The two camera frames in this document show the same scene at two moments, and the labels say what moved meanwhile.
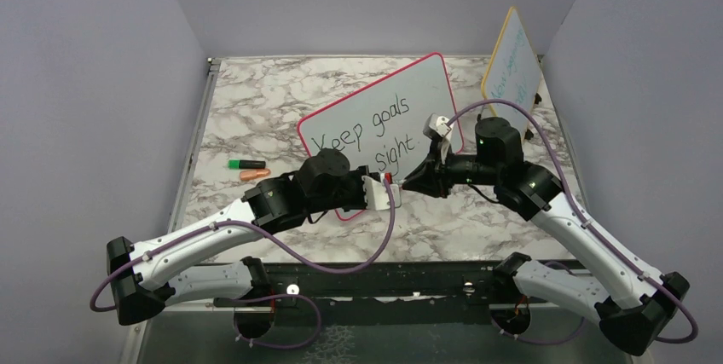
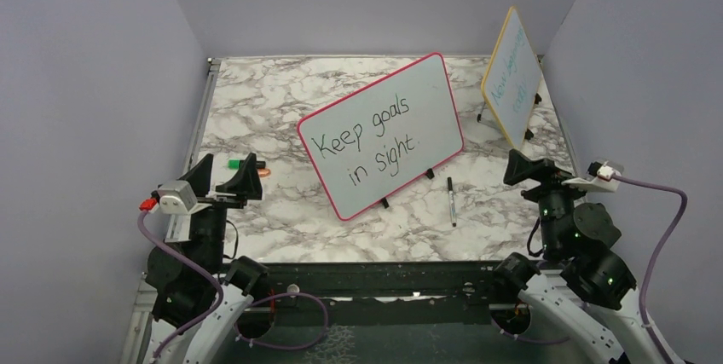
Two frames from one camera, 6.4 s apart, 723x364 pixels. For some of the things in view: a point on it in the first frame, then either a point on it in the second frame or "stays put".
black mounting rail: x=390 y=293 stays put
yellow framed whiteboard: x=513 y=72 stays put
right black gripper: x=431 y=176 -> x=548 y=173
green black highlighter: x=244 y=164 stays put
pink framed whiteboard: x=381 y=125 stays put
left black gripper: x=357 y=174 -> x=245 y=183
